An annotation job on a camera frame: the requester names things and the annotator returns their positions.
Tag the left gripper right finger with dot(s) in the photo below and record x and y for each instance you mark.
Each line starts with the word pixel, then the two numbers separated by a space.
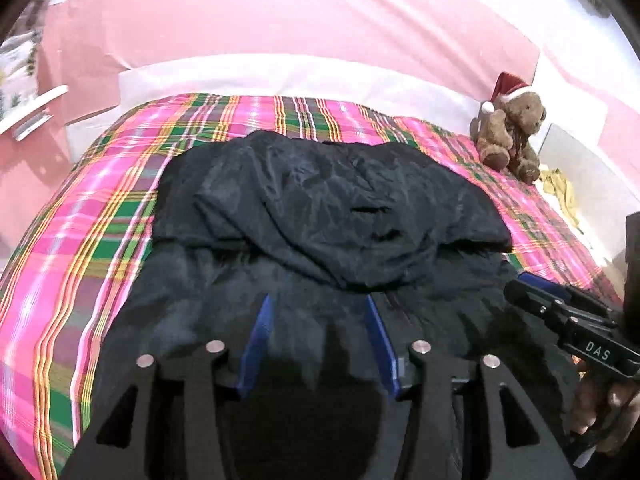
pixel 469 419

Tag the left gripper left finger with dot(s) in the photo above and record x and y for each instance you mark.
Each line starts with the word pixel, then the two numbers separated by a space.
pixel 161 422

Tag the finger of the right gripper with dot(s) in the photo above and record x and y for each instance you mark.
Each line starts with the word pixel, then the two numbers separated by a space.
pixel 569 294
pixel 552 310

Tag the black puffer jacket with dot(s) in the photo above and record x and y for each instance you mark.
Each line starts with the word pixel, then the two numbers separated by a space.
pixel 272 245

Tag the person's right hand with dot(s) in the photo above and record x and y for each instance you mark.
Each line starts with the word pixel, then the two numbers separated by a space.
pixel 601 400

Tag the white storage box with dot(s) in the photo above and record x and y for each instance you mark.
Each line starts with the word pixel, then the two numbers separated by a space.
pixel 604 196

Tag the yellow crumpled cloth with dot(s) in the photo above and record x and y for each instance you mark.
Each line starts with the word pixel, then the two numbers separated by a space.
pixel 556 184

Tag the brown teddy bear santa hat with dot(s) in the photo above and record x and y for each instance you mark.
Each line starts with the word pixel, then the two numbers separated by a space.
pixel 505 123

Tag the pink plaid bed cover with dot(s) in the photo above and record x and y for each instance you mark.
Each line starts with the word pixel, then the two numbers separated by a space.
pixel 76 263

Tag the pink headboard cloth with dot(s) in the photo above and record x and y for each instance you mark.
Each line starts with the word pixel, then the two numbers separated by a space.
pixel 459 44

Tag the pink bedside cabinet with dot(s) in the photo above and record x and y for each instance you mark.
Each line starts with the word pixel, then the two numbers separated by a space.
pixel 35 159

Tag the pineapple print cloth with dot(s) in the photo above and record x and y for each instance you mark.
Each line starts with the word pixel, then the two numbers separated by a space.
pixel 19 58

